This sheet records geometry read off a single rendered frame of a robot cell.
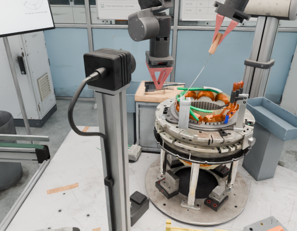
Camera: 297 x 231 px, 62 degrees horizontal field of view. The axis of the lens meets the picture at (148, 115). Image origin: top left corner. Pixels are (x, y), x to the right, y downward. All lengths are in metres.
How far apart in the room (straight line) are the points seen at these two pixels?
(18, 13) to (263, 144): 1.32
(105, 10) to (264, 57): 2.15
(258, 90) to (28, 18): 1.23
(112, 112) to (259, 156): 0.81
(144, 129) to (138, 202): 0.36
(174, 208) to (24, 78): 2.34
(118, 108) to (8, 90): 2.78
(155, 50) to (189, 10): 2.28
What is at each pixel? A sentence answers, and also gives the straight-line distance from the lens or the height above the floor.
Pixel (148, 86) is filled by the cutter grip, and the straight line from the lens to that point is 0.74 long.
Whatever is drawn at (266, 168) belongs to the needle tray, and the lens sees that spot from 1.09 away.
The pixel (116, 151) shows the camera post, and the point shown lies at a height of 1.27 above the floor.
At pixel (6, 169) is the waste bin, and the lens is 2.26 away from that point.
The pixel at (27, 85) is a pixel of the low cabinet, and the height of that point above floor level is 0.53.
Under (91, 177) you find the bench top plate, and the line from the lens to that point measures 1.05.
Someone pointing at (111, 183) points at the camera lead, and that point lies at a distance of 0.37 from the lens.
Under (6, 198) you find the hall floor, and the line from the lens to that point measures 2.30.
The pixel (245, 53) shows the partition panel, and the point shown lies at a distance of 3.22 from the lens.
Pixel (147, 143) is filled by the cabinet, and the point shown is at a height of 0.83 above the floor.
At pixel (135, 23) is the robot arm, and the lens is 0.64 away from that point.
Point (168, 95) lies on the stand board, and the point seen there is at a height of 1.07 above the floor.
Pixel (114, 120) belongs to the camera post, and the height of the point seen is 1.31.
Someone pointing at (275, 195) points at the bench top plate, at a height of 0.78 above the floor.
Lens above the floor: 1.47
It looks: 28 degrees down
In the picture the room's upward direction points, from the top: 1 degrees clockwise
